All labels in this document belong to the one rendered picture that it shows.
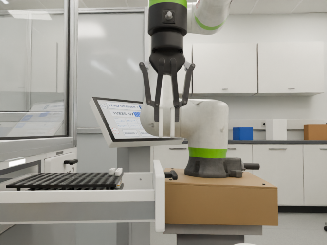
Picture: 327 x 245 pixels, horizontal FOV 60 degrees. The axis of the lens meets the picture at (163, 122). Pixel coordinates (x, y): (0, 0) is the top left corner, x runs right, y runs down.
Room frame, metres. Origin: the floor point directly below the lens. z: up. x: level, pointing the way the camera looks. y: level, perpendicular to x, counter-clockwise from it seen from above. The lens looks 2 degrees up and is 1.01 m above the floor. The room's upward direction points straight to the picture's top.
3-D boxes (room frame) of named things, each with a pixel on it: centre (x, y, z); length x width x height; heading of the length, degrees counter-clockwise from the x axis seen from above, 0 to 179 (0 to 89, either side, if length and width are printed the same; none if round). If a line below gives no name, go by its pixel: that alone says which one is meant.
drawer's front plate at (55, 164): (0.98, 0.35, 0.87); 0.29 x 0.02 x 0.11; 3
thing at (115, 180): (0.68, 0.11, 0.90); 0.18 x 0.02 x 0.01; 3
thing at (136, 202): (0.67, 0.22, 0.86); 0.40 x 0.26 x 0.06; 93
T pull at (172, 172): (0.69, -0.01, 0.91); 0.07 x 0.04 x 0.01; 3
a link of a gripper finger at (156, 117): (0.65, 0.02, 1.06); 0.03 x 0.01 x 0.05; 93
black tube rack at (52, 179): (0.67, 0.21, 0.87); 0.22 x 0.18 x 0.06; 93
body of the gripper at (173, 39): (0.65, -0.01, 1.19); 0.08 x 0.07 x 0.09; 93
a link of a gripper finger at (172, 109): (0.65, -0.02, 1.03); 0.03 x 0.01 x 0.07; 3
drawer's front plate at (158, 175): (0.68, 0.01, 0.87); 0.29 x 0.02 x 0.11; 3
